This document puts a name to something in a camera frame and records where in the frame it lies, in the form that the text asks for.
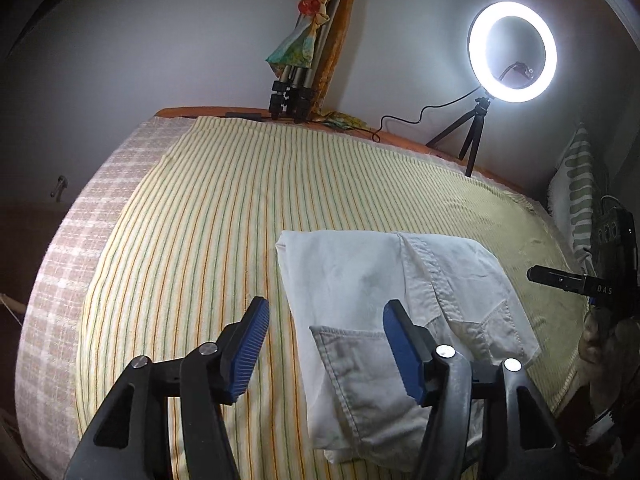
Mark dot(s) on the gooseneck phone holder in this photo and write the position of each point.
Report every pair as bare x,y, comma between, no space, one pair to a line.
515,67

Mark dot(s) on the person's right forearm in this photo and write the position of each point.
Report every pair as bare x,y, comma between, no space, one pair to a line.
620,410

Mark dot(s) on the yellow striped blanket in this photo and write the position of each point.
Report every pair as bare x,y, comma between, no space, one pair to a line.
200,240

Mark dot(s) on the folded silver tripod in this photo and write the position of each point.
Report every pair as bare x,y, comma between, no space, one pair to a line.
300,77

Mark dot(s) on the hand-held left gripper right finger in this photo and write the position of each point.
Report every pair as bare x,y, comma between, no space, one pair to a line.
402,355

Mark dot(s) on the white pants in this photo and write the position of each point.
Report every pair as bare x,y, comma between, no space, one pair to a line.
360,290

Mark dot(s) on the pink checked bedsheet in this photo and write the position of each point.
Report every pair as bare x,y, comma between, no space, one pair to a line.
75,280

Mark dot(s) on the green patterned white pillow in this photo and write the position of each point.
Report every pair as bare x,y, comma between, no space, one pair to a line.
570,195

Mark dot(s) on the person's right hand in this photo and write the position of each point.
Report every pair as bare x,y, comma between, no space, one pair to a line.
607,340

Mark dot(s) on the orange towel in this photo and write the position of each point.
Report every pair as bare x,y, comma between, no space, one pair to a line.
342,25

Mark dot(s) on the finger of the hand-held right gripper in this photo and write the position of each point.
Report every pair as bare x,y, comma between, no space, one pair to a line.
560,278

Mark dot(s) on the colourful printed cloth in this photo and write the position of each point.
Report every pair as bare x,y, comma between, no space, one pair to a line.
295,45

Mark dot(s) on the yellow green patterned cloth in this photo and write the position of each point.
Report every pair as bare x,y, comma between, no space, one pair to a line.
345,120

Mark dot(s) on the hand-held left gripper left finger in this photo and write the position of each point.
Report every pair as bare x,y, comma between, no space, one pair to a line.
250,355

